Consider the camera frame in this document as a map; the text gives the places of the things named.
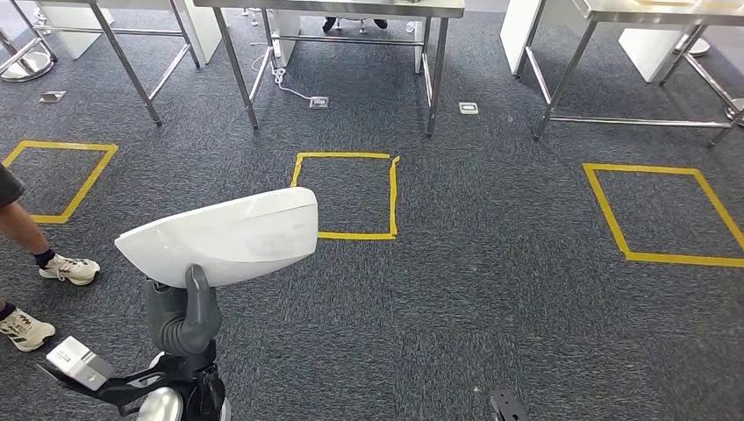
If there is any white floor cable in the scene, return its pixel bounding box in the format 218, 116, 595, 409
251, 43, 315, 101

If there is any chrome stanchion post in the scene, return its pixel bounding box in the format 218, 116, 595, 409
0, 25, 58, 83

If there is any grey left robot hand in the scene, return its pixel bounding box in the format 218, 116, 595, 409
143, 264, 225, 359

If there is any dark right wrist camera bracket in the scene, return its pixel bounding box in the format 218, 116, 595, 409
489, 389, 530, 421

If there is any chrome stool base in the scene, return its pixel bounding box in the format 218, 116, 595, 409
674, 35, 712, 58

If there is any steel frame table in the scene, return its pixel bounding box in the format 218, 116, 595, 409
0, 0, 202, 128

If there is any white cabinet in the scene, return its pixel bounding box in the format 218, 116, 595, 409
499, 0, 545, 75
174, 0, 223, 66
35, 0, 114, 61
618, 25, 696, 83

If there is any yellow floor tape square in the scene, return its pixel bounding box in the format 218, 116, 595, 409
290, 152, 401, 242
3, 140, 119, 225

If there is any white plastic shell part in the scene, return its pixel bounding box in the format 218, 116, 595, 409
114, 187, 319, 290

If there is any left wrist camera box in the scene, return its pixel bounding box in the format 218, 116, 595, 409
35, 335, 193, 408

